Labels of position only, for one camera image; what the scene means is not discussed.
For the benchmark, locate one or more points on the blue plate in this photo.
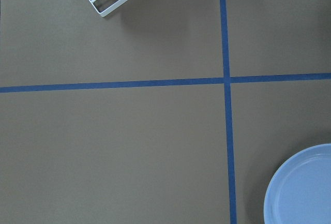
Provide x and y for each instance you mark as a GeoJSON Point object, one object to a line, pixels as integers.
{"type": "Point", "coordinates": [299, 191]}

